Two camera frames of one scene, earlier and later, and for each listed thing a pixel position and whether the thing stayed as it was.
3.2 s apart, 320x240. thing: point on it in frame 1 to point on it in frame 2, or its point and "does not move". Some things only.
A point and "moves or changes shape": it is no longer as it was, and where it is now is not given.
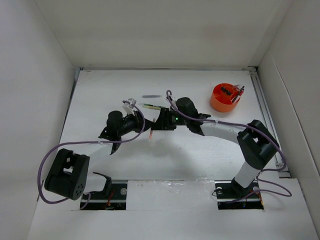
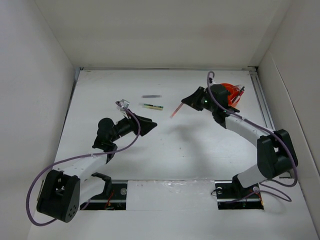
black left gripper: (138, 121) does not move
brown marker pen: (151, 134) moves or changes shape
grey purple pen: (151, 96) does not move
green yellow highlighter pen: (153, 107) does not move
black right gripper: (163, 121) to (193, 100)
